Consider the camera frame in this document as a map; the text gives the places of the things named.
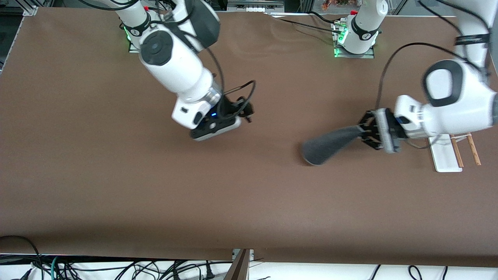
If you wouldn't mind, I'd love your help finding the pink and grey towel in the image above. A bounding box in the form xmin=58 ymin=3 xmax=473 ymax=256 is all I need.
xmin=302 ymin=125 xmax=364 ymax=166

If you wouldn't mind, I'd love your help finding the white rectangular tray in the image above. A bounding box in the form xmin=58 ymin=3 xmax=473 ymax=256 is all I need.
xmin=428 ymin=133 xmax=482 ymax=173

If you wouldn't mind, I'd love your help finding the brown table cover sheet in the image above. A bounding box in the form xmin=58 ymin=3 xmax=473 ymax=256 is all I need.
xmin=0 ymin=7 xmax=498 ymax=268

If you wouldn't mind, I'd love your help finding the grey power strip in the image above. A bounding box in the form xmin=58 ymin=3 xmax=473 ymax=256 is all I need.
xmin=227 ymin=0 xmax=285 ymax=12

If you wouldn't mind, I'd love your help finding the orange colourful object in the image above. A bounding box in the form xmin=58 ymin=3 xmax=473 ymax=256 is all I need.
xmin=321 ymin=0 xmax=360 ymax=11

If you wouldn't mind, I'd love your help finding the brown wooden beam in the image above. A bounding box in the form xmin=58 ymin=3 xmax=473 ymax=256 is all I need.
xmin=223 ymin=249 xmax=250 ymax=280

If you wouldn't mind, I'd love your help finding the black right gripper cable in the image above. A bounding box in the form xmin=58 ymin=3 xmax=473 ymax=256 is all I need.
xmin=78 ymin=0 xmax=257 ymax=117

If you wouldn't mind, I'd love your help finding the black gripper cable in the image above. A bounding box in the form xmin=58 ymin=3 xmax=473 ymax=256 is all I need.
xmin=375 ymin=0 xmax=491 ymax=113
xmin=78 ymin=0 xmax=257 ymax=117

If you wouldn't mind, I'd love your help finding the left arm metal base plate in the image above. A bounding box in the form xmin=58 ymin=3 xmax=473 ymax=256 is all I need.
xmin=333 ymin=21 xmax=375 ymax=59

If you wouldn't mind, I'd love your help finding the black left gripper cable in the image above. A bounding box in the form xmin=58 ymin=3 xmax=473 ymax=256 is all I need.
xmin=375 ymin=0 xmax=491 ymax=113

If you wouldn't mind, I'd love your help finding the long black base cable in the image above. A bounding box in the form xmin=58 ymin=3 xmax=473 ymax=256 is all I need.
xmin=264 ymin=13 xmax=345 ymax=35

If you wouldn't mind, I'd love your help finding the short black base cable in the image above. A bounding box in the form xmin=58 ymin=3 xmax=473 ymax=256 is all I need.
xmin=309 ymin=11 xmax=343 ymax=25

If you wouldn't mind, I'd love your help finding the small metal bracket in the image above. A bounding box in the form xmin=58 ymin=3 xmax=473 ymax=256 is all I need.
xmin=232 ymin=249 xmax=254 ymax=262

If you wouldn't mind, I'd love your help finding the thick black floor cable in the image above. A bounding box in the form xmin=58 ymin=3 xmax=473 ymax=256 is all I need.
xmin=0 ymin=235 xmax=44 ymax=280

